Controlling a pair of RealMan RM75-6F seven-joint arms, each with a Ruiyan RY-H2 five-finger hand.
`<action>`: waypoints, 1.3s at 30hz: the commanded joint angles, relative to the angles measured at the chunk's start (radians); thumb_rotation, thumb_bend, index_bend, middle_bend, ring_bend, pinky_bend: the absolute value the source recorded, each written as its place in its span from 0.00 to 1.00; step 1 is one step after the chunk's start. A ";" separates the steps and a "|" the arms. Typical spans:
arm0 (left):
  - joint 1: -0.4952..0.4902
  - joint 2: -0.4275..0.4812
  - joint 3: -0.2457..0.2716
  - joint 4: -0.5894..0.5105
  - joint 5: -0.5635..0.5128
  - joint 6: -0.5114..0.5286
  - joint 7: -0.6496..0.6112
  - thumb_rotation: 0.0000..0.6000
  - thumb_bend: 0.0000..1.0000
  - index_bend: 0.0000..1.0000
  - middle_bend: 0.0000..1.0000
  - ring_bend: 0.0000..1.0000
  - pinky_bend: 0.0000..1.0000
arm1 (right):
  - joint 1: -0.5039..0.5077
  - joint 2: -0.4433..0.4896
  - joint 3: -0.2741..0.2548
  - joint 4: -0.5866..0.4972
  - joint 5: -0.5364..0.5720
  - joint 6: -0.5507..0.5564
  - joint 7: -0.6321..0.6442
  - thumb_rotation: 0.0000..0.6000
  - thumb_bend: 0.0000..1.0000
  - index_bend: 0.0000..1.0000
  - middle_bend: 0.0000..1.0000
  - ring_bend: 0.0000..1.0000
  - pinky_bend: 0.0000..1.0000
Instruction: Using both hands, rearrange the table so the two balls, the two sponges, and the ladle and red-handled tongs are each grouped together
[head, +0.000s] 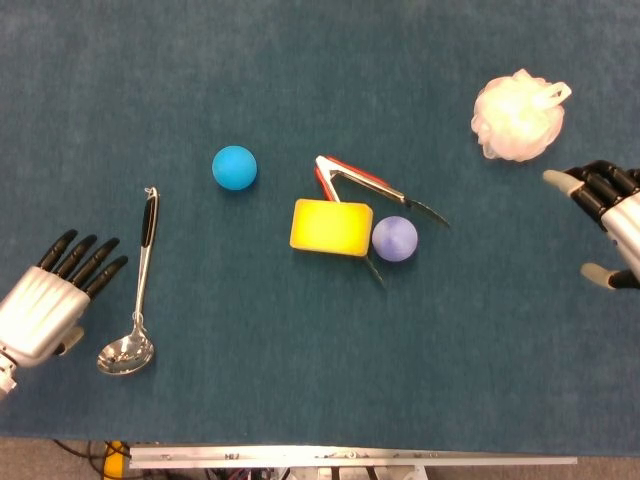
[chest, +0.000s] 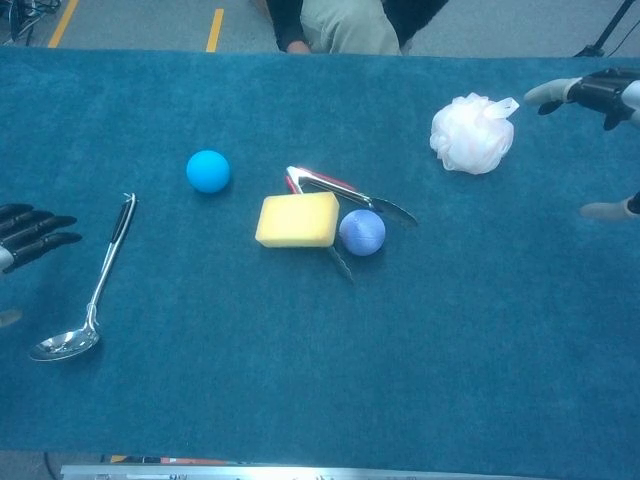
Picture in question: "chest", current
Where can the dark blue ball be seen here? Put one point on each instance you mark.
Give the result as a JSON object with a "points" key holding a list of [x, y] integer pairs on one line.
{"points": [[362, 233]]}

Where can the aluminium rail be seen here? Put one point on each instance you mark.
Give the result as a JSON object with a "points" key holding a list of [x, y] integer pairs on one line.
{"points": [[250, 473]]}

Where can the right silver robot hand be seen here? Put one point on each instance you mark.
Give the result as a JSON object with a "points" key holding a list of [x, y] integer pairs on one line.
{"points": [[600, 92]]}

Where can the steel tongs red grips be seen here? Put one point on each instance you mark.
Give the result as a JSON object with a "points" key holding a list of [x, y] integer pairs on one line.
{"points": [[395, 211]]}

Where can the light blue ball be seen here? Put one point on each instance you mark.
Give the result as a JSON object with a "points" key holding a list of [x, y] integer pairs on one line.
{"points": [[208, 171]]}

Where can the yellow sponge block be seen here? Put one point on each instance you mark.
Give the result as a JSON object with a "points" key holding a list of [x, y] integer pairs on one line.
{"points": [[297, 220]]}

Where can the seated person khaki trousers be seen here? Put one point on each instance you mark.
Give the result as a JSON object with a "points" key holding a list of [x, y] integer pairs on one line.
{"points": [[350, 25]]}

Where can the yellow box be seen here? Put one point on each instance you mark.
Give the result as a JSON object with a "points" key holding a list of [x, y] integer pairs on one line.
{"points": [[118, 458]]}

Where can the white mesh bath pouf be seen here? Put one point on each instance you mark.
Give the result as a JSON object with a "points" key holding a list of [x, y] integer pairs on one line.
{"points": [[470, 137]]}

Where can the teal carpet table mat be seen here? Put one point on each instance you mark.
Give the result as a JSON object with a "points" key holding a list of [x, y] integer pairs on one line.
{"points": [[320, 350]]}

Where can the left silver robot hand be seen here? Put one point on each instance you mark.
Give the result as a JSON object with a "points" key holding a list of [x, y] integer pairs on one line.
{"points": [[30, 232]]}

